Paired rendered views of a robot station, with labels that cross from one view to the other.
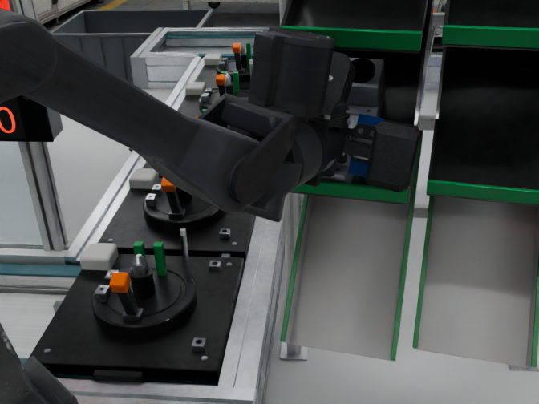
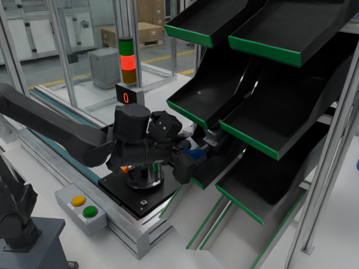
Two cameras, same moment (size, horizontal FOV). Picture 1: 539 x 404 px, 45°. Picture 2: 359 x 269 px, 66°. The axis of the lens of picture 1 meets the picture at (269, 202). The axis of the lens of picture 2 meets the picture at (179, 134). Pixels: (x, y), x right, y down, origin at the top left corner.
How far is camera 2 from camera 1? 0.42 m
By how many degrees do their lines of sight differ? 31
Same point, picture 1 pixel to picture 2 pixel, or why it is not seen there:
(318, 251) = (193, 190)
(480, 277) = (247, 237)
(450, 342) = (220, 256)
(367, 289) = (201, 215)
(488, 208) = not seen: hidden behind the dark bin
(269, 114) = (111, 136)
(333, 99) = (162, 137)
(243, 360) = (155, 216)
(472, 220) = not seen: hidden behind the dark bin
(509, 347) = not seen: outside the picture
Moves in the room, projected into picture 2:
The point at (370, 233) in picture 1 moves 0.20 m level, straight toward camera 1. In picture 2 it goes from (213, 193) to (157, 235)
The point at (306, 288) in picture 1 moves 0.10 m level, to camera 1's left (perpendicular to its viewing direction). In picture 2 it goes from (182, 202) to (156, 188)
